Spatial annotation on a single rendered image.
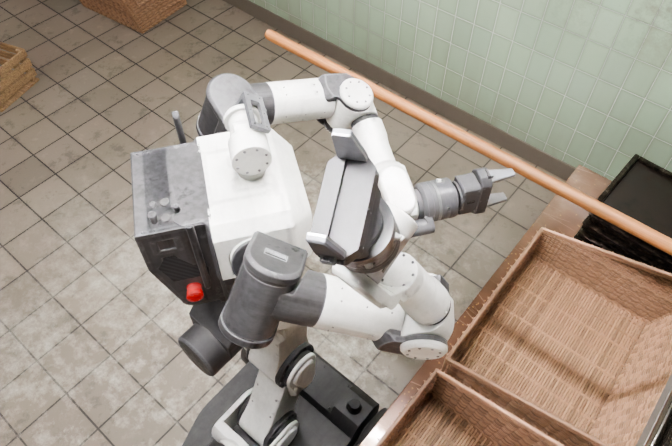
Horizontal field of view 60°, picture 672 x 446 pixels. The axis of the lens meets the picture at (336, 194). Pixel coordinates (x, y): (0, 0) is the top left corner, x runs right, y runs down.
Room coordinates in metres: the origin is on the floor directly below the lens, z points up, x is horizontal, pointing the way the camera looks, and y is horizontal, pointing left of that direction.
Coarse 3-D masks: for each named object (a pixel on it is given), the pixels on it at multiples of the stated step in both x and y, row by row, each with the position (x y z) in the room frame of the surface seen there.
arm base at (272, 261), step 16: (256, 240) 0.54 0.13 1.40; (272, 240) 0.55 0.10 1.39; (256, 256) 0.50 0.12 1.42; (272, 256) 0.51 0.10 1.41; (288, 256) 0.52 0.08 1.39; (304, 256) 0.53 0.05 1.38; (256, 272) 0.47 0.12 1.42; (272, 272) 0.47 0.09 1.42; (288, 272) 0.47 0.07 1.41; (272, 336) 0.43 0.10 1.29
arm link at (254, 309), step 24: (240, 288) 0.46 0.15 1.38; (264, 288) 0.45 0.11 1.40; (288, 288) 0.46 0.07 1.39; (312, 288) 0.47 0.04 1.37; (240, 312) 0.44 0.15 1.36; (264, 312) 0.43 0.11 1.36; (288, 312) 0.44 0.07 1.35; (312, 312) 0.44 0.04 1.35; (240, 336) 0.41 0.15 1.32; (264, 336) 0.42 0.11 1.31
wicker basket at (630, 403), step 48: (576, 240) 0.99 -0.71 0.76; (528, 288) 0.93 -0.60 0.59; (576, 288) 0.93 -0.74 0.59; (624, 288) 0.88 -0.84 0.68; (528, 336) 0.77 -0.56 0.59; (576, 336) 0.77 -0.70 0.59; (624, 336) 0.77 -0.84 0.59; (480, 384) 0.57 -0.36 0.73; (528, 384) 0.62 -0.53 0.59; (576, 384) 0.62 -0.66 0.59; (624, 384) 0.61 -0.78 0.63; (576, 432) 0.43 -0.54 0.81; (624, 432) 0.45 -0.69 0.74
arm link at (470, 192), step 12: (480, 168) 0.84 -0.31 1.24; (432, 180) 0.82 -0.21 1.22; (444, 180) 0.82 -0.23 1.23; (456, 180) 0.82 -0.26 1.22; (468, 180) 0.81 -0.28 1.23; (480, 180) 0.81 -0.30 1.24; (444, 192) 0.78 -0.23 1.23; (456, 192) 0.79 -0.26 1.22; (468, 192) 0.79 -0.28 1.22; (480, 192) 0.79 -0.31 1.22; (444, 204) 0.76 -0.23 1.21; (456, 204) 0.77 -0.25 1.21; (468, 204) 0.79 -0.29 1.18; (480, 204) 0.79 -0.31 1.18; (444, 216) 0.75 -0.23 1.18
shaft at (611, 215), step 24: (288, 48) 1.33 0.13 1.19; (336, 72) 1.22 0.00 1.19; (384, 96) 1.12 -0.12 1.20; (432, 120) 1.03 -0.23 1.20; (480, 144) 0.95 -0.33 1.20; (528, 168) 0.87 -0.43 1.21; (576, 192) 0.80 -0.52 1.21; (600, 216) 0.75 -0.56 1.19; (624, 216) 0.74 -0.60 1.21; (648, 240) 0.68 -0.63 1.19
